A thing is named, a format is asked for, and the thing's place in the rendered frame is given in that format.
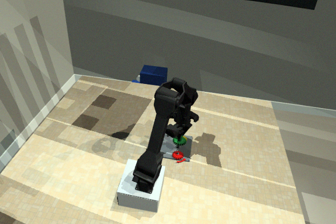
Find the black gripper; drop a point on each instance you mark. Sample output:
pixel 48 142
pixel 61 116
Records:
pixel 182 124

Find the red gear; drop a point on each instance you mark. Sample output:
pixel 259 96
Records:
pixel 180 156

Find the green gear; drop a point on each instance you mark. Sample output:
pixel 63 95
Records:
pixel 179 142

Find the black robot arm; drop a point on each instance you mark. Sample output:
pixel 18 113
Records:
pixel 166 103

